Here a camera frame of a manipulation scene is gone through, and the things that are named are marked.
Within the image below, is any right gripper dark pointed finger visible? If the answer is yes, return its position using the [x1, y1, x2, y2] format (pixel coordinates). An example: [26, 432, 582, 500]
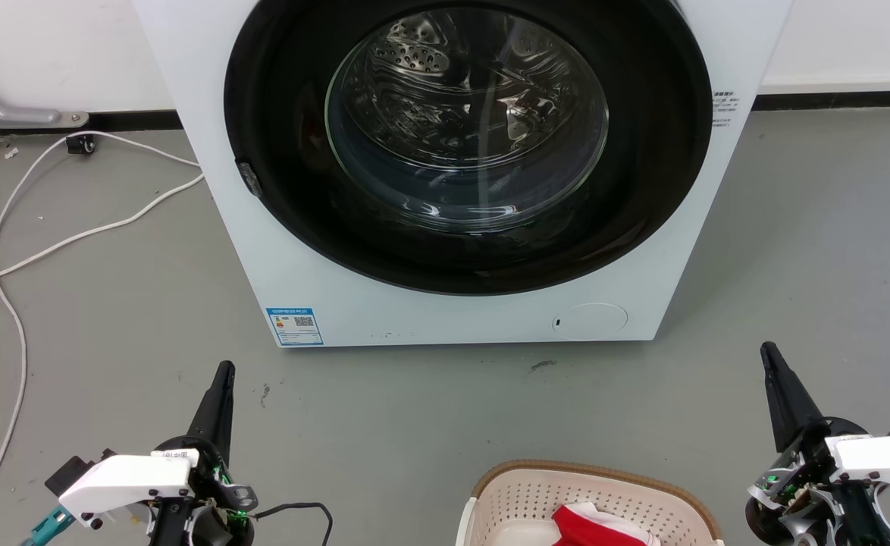
[760, 342, 801, 453]
[768, 342, 826, 440]

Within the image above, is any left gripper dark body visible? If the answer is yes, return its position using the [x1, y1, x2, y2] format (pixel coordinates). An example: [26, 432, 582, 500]
[147, 435, 259, 546]

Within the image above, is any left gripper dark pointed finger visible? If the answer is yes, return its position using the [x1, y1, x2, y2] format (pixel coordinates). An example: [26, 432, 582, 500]
[211, 362, 236, 466]
[186, 362, 227, 453]

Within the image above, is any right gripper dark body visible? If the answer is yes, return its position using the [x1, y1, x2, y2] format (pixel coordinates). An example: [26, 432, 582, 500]
[744, 416, 890, 546]

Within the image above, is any cream laundry basket brown rim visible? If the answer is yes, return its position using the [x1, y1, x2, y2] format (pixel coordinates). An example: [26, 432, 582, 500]
[456, 460, 725, 546]

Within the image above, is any blue energy label sticker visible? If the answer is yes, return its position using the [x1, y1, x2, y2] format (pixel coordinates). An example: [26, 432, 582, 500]
[265, 307, 324, 347]

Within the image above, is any round white filter cover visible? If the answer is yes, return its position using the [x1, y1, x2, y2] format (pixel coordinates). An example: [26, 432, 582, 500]
[552, 303, 629, 340]

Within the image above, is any red and white garment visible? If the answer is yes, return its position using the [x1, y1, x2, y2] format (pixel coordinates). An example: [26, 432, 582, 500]
[551, 501, 662, 546]

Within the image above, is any white front-load washing machine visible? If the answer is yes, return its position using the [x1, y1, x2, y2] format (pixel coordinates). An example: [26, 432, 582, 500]
[131, 0, 794, 348]

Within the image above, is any black round glass washer door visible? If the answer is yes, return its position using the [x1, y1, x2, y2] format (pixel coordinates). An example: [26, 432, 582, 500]
[224, 0, 713, 296]

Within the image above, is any thin black left gripper cable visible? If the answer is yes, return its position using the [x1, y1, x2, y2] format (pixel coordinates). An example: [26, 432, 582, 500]
[251, 501, 334, 546]

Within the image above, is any teal cable connector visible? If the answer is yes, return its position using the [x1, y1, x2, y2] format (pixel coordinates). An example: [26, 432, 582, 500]
[22, 507, 76, 546]

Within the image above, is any thick white floor cable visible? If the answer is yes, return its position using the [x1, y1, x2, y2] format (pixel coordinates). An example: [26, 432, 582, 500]
[0, 174, 205, 293]

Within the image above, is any thin white floor cable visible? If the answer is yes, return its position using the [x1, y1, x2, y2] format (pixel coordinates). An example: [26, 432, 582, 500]
[0, 131, 202, 539]

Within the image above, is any grey metal pipe bracket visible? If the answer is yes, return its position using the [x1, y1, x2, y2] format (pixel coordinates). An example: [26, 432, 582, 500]
[0, 59, 89, 128]

